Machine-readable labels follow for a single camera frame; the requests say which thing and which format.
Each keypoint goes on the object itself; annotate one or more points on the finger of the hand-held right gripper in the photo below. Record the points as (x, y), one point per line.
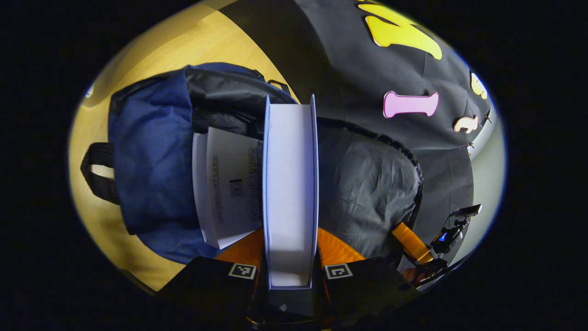
(411, 242)

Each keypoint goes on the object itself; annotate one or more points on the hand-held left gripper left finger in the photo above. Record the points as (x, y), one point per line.
(206, 285)

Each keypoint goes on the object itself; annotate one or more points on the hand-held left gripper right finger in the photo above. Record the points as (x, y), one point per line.
(363, 285)

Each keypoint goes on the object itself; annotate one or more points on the white paperback book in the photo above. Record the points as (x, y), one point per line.
(290, 193)
(229, 184)

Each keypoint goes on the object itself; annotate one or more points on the blue fabric schoolbag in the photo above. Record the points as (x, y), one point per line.
(151, 151)

